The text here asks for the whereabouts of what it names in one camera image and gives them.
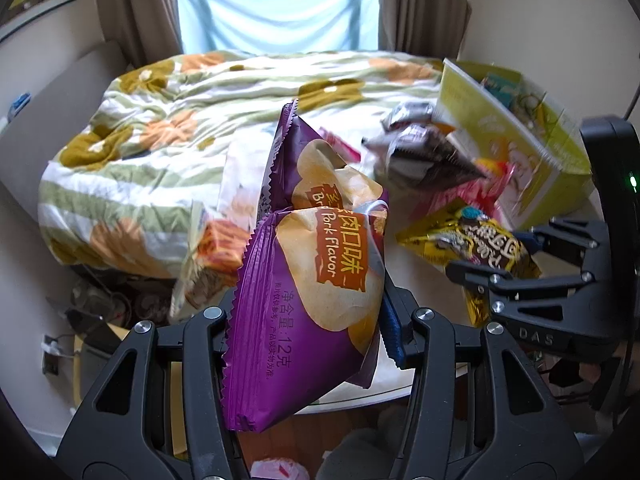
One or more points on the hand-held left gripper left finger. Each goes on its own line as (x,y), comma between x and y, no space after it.
(200,345)

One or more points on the grey silver snack packet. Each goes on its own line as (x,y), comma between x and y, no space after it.
(405,115)

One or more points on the pink white plastic bag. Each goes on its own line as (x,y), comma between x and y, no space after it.
(277,470)

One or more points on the blue window cloth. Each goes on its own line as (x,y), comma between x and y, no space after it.
(280,10)

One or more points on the purple potato chip packet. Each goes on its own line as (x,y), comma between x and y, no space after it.
(320,160)
(300,330)

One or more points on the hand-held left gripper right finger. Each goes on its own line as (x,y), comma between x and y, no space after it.
(392,330)

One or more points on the clear orange snack packet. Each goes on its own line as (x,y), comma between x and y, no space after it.
(210,255)

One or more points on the wall socket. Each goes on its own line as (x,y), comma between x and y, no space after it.
(52,357)

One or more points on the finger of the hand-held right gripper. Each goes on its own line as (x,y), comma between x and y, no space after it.
(565,237)
(480,277)

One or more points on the beige headboard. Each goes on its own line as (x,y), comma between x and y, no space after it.
(55,95)

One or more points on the green cardboard box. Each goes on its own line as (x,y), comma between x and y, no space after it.
(480,120)

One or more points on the brown curtain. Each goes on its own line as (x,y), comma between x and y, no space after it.
(135,5)
(420,5)

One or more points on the dark brown snack packet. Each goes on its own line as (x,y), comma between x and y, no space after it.
(425,160)

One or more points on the floral green striped blanket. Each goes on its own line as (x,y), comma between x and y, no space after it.
(175,150)

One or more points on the yellow black snack packet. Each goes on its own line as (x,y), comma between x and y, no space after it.
(450,240)

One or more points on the white floral tablecloth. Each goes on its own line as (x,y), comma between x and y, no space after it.
(415,285)

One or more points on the teal snack packet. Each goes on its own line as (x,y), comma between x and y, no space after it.
(500,87)

